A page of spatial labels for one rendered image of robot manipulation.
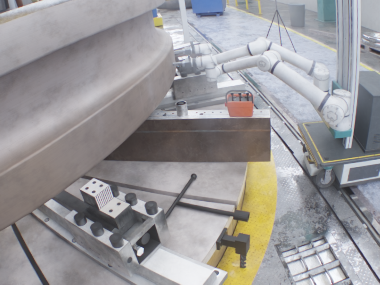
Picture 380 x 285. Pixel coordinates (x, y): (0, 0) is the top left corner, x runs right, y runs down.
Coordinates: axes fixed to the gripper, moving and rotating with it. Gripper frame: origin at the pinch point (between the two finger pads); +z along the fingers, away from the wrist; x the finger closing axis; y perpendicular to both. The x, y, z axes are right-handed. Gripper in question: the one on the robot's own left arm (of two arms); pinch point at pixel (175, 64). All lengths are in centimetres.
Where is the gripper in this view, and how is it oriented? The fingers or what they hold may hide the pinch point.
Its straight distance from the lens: 267.0
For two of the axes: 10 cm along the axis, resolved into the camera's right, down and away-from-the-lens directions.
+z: -9.9, 0.8, 1.1
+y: -1.3, -8.6, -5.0
